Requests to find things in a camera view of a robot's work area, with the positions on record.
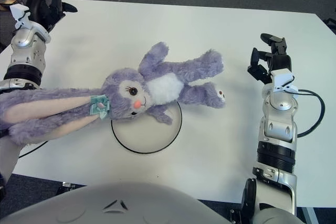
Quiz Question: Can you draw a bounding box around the white table leg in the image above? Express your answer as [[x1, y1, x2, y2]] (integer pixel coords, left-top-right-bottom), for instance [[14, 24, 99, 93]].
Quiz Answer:
[[301, 206, 320, 224]]

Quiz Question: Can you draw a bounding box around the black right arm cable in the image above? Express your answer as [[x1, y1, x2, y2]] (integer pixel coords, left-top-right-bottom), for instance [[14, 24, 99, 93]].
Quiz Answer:
[[296, 89, 326, 137]]

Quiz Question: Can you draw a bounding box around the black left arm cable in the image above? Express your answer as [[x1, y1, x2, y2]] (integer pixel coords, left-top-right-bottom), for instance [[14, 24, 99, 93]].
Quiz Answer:
[[17, 140, 49, 158]]

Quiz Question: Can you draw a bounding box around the purple plush rabbit doll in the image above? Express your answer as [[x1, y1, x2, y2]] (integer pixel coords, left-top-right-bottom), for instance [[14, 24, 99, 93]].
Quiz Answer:
[[0, 41, 227, 146]]

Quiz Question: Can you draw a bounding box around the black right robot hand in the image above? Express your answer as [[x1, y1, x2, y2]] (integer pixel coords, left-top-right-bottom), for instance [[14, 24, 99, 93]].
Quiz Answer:
[[247, 33, 292, 86]]

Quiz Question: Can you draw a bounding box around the grey robot torso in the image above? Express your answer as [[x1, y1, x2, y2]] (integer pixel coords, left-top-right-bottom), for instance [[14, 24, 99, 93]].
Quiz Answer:
[[0, 182, 232, 224]]

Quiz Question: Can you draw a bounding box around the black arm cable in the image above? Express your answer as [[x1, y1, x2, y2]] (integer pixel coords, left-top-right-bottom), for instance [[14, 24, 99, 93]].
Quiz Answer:
[[17, 140, 49, 158], [296, 89, 326, 137]]

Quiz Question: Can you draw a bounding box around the black and yellow box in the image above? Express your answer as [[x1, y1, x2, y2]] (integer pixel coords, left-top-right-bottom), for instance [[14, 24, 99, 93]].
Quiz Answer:
[[0, 0, 17, 11]]

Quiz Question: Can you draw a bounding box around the white plate with black rim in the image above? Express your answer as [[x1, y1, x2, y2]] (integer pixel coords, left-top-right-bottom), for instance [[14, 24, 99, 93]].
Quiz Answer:
[[111, 100, 183, 154]]

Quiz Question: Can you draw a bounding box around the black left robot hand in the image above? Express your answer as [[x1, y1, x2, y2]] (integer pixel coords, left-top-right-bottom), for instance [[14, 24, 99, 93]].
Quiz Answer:
[[26, 0, 78, 34]]

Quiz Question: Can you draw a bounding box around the black chair base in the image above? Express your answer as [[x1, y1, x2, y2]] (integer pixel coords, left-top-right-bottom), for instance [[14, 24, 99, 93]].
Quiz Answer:
[[324, 17, 336, 35]]

